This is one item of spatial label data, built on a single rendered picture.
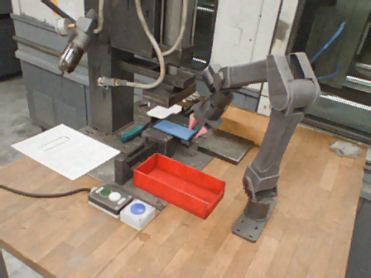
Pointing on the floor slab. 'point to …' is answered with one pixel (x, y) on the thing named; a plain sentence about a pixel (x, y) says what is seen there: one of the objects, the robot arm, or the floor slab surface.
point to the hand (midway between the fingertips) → (194, 131)
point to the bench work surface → (190, 222)
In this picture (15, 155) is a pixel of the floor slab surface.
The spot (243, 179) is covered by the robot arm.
